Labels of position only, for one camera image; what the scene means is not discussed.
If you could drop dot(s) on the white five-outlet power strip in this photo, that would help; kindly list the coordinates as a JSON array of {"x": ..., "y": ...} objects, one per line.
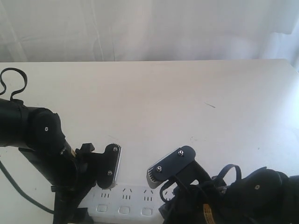
[{"x": 123, "y": 204}]

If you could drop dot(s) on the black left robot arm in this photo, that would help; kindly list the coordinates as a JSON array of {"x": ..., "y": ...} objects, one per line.
[{"x": 37, "y": 134}]

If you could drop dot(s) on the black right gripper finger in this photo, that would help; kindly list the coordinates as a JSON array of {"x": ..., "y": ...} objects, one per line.
[{"x": 169, "y": 165}]

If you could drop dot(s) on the white sheer curtain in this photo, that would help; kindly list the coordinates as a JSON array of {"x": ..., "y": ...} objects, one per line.
[{"x": 148, "y": 30}]

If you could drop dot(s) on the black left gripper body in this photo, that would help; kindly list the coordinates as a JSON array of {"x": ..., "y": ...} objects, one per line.
[{"x": 71, "y": 173}]

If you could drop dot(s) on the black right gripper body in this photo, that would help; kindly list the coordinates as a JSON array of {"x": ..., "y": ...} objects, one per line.
[{"x": 191, "y": 197}]

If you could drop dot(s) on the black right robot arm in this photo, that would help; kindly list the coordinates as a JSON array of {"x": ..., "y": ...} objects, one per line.
[{"x": 265, "y": 196}]

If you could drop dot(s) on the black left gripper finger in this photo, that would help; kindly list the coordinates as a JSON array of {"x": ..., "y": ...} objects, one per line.
[
  {"x": 66, "y": 213},
  {"x": 107, "y": 166}
]

